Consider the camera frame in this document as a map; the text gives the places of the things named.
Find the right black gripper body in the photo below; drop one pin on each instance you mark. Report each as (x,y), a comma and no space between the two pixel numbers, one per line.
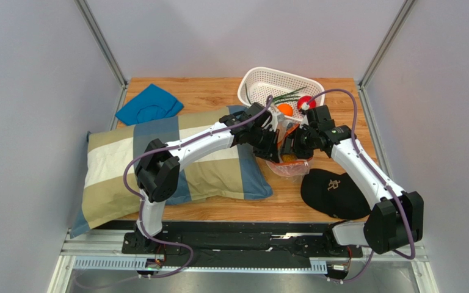
(290,145)

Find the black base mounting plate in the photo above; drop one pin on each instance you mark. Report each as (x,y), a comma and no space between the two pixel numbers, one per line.
(245,244)

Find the fake red apple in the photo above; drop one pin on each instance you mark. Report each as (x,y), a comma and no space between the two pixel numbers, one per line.
(305,103)

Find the right aluminium frame post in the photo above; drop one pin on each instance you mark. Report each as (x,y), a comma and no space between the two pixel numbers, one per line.
(392,32)

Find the blue folded cloth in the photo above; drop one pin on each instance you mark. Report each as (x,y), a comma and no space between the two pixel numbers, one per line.
(153,103)

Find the clear orange zip bag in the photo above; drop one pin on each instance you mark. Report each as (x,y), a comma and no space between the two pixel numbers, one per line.
(299,167)

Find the checked blue beige pillow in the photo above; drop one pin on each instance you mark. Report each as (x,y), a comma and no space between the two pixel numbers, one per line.
(232,173)

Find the aluminium slotted rail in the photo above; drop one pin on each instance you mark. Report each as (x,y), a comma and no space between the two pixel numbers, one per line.
(147,264)

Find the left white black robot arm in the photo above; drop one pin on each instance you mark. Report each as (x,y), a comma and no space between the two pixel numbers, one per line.
(157,170)

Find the fake brown potato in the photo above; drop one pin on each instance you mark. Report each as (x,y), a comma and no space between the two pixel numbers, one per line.
(288,157)

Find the left aluminium frame post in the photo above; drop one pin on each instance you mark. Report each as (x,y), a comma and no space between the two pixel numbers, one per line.
(100,39)

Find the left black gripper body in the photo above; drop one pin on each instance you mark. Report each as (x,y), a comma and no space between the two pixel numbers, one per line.
(262,140)

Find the fake orange fruit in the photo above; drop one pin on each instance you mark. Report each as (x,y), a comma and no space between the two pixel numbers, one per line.
(286,109)

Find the white perforated plastic basket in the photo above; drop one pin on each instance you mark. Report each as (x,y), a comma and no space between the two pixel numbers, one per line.
(263,81)

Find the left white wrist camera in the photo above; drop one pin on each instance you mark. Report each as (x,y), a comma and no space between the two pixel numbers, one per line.
(277,118)

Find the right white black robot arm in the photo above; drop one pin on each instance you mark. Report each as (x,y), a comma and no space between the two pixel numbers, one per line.
(396,219)

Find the black baseball cap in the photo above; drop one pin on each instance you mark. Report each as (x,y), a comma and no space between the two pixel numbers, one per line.
(334,195)

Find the fake green onion stalk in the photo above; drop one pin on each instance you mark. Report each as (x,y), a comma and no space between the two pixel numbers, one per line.
(288,95)

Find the aluminium frame post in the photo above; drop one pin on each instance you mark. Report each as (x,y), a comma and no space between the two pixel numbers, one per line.
(392,32)
(100,39)

